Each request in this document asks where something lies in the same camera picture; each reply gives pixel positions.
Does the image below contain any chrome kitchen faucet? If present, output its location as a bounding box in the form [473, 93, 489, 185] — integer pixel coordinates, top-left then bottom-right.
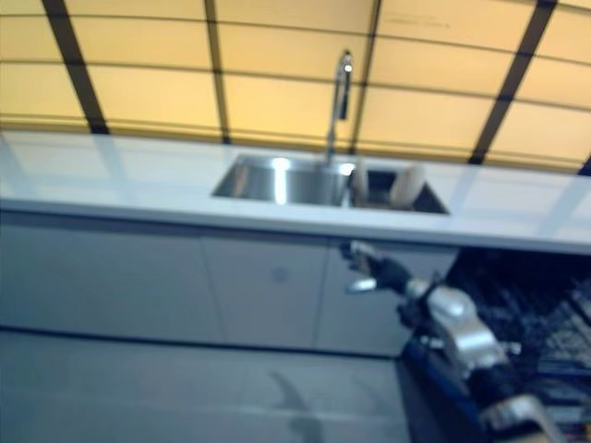
[324, 48, 356, 167]

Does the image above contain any beige plate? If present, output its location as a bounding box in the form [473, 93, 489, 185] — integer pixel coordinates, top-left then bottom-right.
[390, 165, 425, 207]
[351, 157, 369, 204]

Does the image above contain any white cabinet door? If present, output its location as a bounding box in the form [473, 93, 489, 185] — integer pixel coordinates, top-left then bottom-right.
[0, 210, 227, 345]
[314, 238, 458, 358]
[199, 234, 332, 350]

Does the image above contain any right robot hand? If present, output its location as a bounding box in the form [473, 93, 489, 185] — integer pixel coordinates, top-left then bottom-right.
[340, 240, 417, 296]

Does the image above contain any stainless steel sink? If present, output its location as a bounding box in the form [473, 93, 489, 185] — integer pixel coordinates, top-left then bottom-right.
[211, 153, 452, 216]

